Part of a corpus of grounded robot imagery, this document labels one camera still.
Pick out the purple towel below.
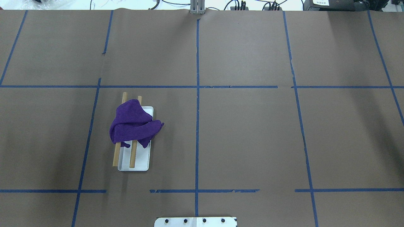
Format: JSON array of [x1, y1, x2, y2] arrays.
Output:
[[109, 99, 164, 148]]

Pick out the white rack base tray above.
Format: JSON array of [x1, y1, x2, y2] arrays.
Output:
[[118, 106, 154, 172]]

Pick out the brown paper table cover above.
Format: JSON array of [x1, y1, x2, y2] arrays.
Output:
[[1, 9, 403, 227]]

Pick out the black computer box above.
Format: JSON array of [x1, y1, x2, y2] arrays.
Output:
[[303, 0, 390, 12]]

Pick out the aluminium frame post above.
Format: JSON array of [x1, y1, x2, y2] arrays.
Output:
[[189, 0, 206, 15]]

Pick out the white camera mast with base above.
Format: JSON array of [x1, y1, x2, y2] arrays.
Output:
[[154, 217, 238, 227]]

